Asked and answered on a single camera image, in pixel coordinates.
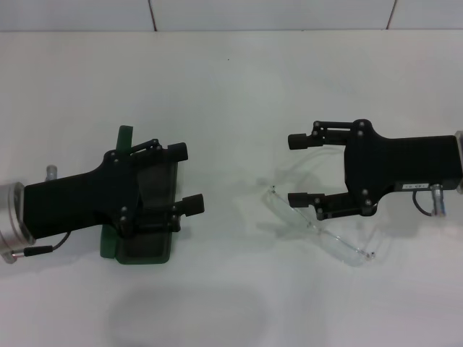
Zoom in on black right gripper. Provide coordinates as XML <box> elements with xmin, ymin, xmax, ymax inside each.
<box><xmin>287</xmin><ymin>118</ymin><xmax>460</xmax><ymax>222</ymax></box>

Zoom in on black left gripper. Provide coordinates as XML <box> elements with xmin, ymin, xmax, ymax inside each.
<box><xmin>23</xmin><ymin>138</ymin><xmax>189</xmax><ymax>240</ymax></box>

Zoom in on green glasses case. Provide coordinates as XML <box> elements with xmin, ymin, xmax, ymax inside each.
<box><xmin>98</xmin><ymin>124</ymin><xmax>181</xmax><ymax>267</ymax></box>

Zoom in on clear white glasses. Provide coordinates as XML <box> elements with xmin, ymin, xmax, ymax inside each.
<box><xmin>256</xmin><ymin>151</ymin><xmax>378</xmax><ymax>269</ymax></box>

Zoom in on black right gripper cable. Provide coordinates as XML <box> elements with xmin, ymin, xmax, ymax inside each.
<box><xmin>413</xmin><ymin>183</ymin><xmax>449</xmax><ymax>218</ymax></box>

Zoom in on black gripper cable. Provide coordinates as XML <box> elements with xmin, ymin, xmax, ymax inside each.
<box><xmin>12</xmin><ymin>231</ymin><xmax>80</xmax><ymax>260</ymax></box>
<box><xmin>413</xmin><ymin>183</ymin><xmax>449</xmax><ymax>218</ymax></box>

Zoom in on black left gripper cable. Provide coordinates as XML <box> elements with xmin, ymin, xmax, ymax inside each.
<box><xmin>12</xmin><ymin>231</ymin><xmax>80</xmax><ymax>260</ymax></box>

